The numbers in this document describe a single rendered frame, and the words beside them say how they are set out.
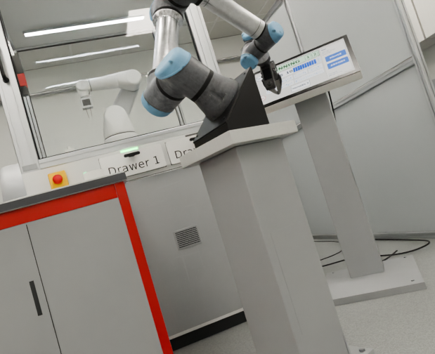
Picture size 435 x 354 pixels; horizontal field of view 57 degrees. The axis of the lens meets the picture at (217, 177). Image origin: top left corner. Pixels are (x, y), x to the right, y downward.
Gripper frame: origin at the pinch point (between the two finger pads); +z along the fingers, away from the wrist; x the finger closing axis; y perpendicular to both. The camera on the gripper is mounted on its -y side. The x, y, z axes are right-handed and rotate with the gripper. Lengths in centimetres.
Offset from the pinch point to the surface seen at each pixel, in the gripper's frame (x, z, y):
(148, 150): 60, -17, -27
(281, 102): -0.3, 2.4, -4.9
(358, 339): -8, 23, -112
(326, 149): -12.6, 28.1, -19.6
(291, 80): -7.2, 1.3, 7.5
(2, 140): 342, 54, 177
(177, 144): 49, -11, -22
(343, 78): -30.3, 1.9, -4.8
